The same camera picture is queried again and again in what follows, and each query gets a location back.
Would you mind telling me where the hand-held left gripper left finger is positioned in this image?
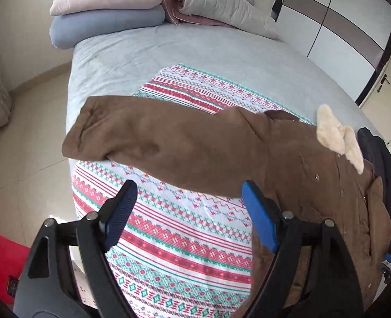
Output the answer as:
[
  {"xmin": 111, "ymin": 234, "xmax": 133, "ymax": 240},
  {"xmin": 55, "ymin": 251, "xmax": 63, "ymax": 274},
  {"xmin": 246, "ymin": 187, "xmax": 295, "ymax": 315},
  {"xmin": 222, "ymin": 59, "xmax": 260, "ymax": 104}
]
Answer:
[{"xmin": 13, "ymin": 179, "xmax": 140, "ymax": 318}]

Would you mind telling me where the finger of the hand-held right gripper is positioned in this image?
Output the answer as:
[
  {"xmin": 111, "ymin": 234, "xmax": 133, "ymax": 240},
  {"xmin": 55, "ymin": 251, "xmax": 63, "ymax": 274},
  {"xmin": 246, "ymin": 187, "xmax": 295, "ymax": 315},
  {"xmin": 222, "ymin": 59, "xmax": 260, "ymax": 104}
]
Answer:
[{"xmin": 377, "ymin": 253, "xmax": 391, "ymax": 285}]

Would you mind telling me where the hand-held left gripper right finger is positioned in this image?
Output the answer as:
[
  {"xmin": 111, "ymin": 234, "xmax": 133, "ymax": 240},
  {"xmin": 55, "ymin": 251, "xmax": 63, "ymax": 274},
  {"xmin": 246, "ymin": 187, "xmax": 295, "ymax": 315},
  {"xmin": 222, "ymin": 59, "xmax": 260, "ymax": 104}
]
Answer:
[{"xmin": 241, "ymin": 180, "xmax": 368, "ymax": 318}]

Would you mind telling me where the brown coat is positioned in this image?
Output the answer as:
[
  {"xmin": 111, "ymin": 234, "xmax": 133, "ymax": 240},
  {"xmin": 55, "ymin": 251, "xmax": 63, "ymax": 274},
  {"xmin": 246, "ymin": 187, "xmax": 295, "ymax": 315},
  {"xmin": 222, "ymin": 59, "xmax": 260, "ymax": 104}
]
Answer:
[{"xmin": 62, "ymin": 95, "xmax": 391, "ymax": 318}]

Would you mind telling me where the patterned striped blanket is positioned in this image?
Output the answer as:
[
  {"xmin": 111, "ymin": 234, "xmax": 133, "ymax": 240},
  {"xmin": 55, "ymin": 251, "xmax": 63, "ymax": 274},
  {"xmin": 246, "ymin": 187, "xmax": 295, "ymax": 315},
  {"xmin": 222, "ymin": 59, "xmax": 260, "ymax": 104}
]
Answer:
[{"xmin": 70, "ymin": 63, "xmax": 315, "ymax": 318}]

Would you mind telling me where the black coat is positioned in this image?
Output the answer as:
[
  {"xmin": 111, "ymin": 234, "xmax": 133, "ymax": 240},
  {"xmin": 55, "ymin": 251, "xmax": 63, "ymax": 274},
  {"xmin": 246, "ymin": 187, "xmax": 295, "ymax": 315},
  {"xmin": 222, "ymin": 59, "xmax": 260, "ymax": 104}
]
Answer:
[{"xmin": 357, "ymin": 127, "xmax": 391, "ymax": 255}]

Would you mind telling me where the red plastic stool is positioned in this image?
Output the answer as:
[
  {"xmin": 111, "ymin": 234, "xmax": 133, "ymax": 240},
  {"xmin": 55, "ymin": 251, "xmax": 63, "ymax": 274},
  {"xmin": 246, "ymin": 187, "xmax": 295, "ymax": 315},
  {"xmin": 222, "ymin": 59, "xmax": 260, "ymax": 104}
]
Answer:
[{"xmin": 0, "ymin": 228, "xmax": 32, "ymax": 305}]

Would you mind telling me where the cream door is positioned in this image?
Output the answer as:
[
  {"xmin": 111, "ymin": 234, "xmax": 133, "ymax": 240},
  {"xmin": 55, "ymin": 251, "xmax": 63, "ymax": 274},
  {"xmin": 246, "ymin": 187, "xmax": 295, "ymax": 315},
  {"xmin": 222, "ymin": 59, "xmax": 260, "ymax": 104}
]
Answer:
[{"xmin": 359, "ymin": 20, "xmax": 391, "ymax": 149}]

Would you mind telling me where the bed with grey sheet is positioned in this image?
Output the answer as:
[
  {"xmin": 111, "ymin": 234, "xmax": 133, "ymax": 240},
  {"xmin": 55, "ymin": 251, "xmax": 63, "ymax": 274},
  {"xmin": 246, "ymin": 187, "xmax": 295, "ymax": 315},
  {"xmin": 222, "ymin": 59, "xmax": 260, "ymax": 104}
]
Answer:
[{"xmin": 65, "ymin": 23, "xmax": 386, "ymax": 206}]

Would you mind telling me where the blue pillow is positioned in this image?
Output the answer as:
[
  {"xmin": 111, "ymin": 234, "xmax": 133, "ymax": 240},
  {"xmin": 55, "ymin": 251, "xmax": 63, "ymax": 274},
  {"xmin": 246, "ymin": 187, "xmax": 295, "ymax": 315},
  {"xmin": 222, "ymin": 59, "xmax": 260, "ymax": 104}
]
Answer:
[{"xmin": 49, "ymin": 7, "xmax": 166, "ymax": 50}]

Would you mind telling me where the mauve blanket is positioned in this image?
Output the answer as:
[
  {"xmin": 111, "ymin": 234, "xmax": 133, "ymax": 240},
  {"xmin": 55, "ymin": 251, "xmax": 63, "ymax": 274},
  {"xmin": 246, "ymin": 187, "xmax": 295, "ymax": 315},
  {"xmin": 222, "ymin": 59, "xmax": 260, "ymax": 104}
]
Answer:
[{"xmin": 161, "ymin": 0, "xmax": 236, "ymax": 27}]

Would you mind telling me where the grey quilt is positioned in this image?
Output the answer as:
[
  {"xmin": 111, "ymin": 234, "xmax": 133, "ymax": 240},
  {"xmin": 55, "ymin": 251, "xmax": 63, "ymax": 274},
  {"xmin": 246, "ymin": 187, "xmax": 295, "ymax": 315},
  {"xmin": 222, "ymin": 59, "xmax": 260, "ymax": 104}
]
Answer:
[{"xmin": 171, "ymin": 0, "xmax": 282, "ymax": 40}]

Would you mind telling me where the white and taupe wardrobe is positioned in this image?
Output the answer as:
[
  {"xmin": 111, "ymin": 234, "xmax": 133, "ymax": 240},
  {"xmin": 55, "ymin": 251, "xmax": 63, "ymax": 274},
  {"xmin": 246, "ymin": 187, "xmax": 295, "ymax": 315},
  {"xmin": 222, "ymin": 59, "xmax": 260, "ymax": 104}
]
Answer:
[{"xmin": 275, "ymin": 0, "xmax": 391, "ymax": 107}]

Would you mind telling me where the metal door handle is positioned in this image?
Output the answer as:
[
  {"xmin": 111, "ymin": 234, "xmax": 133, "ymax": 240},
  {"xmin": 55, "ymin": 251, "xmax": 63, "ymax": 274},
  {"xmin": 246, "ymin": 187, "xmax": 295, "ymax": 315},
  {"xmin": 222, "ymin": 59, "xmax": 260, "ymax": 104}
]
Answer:
[{"xmin": 377, "ymin": 74, "xmax": 391, "ymax": 92}]

